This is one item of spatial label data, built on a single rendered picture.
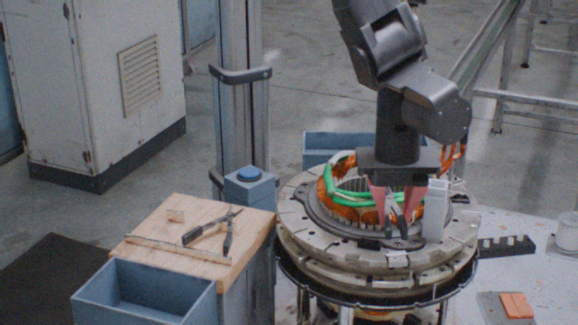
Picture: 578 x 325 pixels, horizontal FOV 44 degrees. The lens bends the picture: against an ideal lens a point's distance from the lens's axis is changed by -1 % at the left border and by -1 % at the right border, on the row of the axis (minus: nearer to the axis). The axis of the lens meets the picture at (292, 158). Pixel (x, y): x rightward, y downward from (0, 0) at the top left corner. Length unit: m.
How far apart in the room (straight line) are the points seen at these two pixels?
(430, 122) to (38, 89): 2.78
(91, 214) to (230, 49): 2.00
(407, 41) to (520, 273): 0.85
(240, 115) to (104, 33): 1.89
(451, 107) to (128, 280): 0.56
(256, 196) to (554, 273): 0.66
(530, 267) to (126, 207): 2.16
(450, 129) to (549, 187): 2.84
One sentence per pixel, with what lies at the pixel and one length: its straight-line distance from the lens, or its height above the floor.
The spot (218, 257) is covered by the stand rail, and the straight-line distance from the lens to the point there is 1.04.
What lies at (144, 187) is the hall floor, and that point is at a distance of 3.50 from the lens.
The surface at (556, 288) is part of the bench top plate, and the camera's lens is 1.56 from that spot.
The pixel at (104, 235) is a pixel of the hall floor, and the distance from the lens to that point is 3.17.
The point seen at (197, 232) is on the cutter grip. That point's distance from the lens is 1.08.
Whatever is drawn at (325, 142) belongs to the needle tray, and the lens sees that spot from 1.46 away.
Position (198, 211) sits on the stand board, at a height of 1.06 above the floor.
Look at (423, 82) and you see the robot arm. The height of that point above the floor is 1.39.
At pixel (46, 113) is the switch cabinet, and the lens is 3.46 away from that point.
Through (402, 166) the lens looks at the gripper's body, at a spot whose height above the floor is 1.26.
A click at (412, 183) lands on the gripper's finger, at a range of 0.89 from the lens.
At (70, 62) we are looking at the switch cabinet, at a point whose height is 0.66.
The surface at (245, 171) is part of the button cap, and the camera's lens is 1.34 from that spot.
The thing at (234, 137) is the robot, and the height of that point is 1.04.
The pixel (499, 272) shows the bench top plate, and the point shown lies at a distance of 1.58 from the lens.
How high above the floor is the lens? 1.67
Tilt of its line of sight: 27 degrees down
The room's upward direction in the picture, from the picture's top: straight up
